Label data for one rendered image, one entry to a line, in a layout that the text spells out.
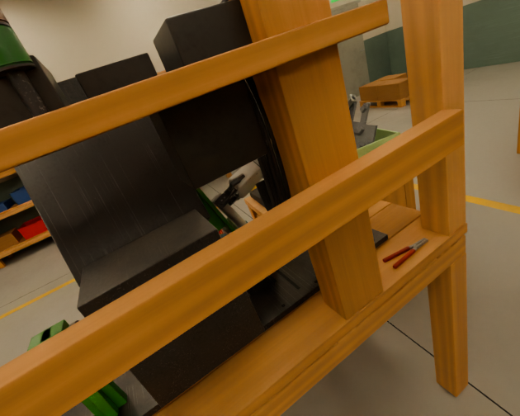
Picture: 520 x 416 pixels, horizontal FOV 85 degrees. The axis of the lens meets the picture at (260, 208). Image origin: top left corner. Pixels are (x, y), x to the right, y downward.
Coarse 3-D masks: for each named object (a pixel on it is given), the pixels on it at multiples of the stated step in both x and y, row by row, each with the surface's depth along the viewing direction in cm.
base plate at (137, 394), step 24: (384, 240) 94; (288, 264) 97; (264, 288) 91; (288, 288) 87; (312, 288) 84; (264, 312) 82; (288, 312) 81; (120, 384) 76; (72, 408) 75; (120, 408) 70; (144, 408) 68
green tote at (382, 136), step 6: (378, 132) 173; (384, 132) 167; (390, 132) 161; (396, 132) 156; (378, 138) 175; (384, 138) 155; (390, 138) 155; (372, 144) 154; (378, 144) 155; (360, 150) 154; (366, 150) 155; (360, 156) 156
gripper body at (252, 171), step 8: (240, 168) 85; (248, 168) 85; (256, 168) 85; (232, 176) 84; (248, 176) 84; (256, 176) 87; (240, 184) 83; (248, 184) 86; (240, 192) 87; (248, 192) 93
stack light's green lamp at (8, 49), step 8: (0, 32) 32; (8, 32) 33; (0, 40) 32; (8, 40) 33; (16, 40) 34; (0, 48) 32; (8, 48) 33; (16, 48) 33; (24, 48) 35; (0, 56) 32; (8, 56) 33; (16, 56) 33; (24, 56) 34; (0, 64) 33; (8, 64) 33; (16, 64) 33; (24, 64) 34; (32, 64) 35; (0, 72) 33; (8, 72) 34
